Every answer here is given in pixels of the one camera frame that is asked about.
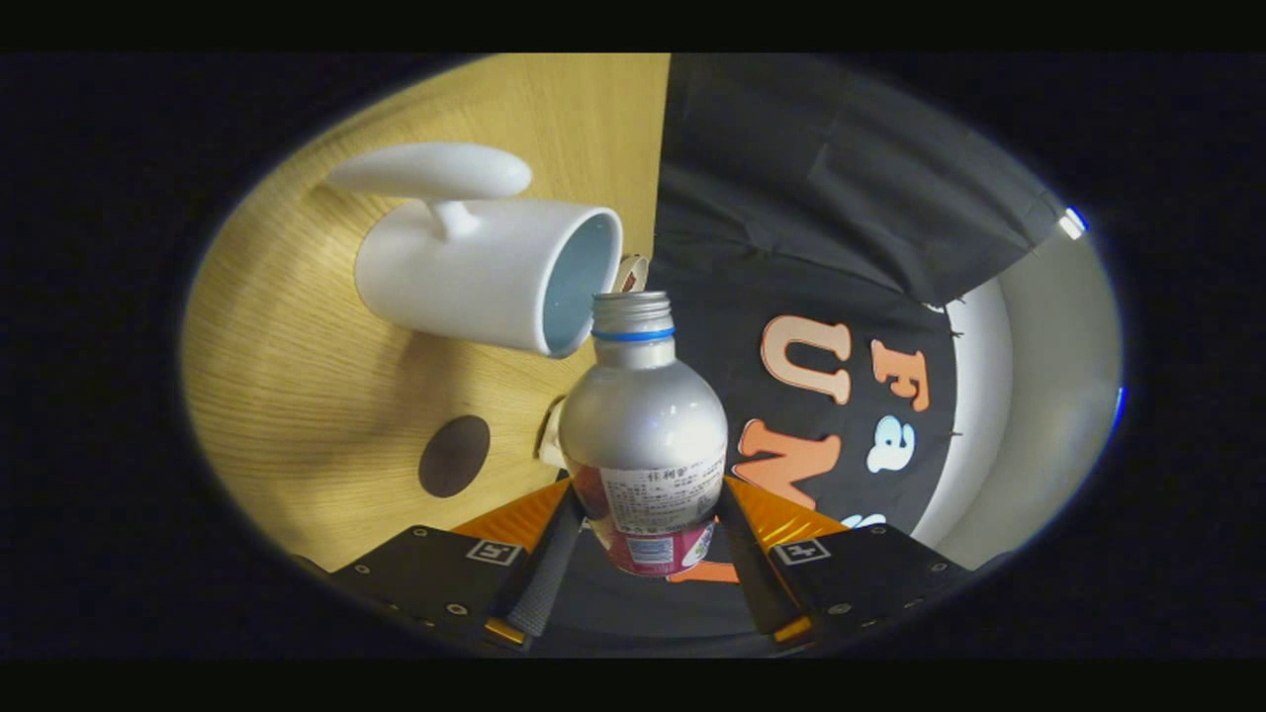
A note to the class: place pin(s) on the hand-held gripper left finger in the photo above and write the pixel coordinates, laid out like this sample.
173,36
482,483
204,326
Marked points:
544,583

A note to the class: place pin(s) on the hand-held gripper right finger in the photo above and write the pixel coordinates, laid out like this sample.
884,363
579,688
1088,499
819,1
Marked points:
757,583

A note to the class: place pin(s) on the dark round coaster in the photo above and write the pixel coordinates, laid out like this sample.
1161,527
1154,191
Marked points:
454,456

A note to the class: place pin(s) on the silver juice bottle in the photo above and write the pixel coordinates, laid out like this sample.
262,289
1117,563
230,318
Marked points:
643,425

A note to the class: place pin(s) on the white cup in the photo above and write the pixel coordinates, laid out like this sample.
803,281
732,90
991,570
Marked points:
465,267

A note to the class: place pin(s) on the white toaster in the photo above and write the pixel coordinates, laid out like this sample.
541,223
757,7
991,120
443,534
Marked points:
550,435

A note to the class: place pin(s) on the wooden table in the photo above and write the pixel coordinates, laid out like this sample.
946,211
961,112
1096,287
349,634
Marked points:
297,415

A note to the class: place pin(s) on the white plate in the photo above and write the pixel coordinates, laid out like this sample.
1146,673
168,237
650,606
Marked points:
631,274

